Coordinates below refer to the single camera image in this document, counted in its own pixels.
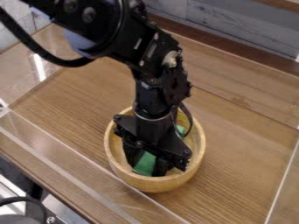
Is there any green rectangular block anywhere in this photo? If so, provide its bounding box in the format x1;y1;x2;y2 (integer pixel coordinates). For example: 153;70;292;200
132;124;188;177

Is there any brown wooden bowl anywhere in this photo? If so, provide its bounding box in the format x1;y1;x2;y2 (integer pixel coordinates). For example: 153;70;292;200
104;106;205;193

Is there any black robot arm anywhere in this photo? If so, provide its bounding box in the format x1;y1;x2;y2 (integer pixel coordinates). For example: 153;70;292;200
0;0;192;177

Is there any clear acrylic enclosure wall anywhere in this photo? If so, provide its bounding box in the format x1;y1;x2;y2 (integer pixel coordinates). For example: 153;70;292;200
0;19;299;224

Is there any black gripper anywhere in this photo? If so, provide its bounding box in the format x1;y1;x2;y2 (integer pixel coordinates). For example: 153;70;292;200
113;108;192;177

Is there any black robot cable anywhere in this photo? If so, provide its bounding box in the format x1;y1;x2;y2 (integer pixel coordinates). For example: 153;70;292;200
172;101;195;138

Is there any black cable lower left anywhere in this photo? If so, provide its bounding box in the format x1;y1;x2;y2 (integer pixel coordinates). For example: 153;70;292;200
0;196;48;224

